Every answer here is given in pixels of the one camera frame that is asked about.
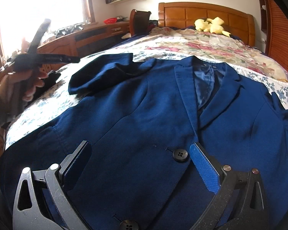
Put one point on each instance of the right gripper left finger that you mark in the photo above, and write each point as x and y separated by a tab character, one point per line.
41	200

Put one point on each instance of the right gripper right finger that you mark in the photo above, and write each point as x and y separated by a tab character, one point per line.
239	200

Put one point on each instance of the navy blue blazer jacket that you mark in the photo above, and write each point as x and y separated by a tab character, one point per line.
154	201

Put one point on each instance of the person's left hand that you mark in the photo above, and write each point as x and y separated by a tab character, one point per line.
32	81

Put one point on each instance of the wooden desk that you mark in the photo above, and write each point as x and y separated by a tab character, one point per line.
92	39

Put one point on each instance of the window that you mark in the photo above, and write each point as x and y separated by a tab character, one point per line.
20	19

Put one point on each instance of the red bowl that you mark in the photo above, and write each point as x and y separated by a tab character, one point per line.
110	21

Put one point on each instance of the wooden chair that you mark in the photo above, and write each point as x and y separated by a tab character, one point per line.
138	21

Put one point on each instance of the blue floral white bedsheet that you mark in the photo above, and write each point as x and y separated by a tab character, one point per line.
48	105

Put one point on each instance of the pink floral quilt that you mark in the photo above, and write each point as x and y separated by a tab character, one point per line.
217	47

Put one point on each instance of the wooden louvered wardrobe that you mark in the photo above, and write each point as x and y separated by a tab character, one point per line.
275	25

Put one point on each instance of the yellow plush toy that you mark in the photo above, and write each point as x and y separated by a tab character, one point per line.
213	26

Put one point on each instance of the wooden bed headboard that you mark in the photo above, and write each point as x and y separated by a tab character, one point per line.
184	14

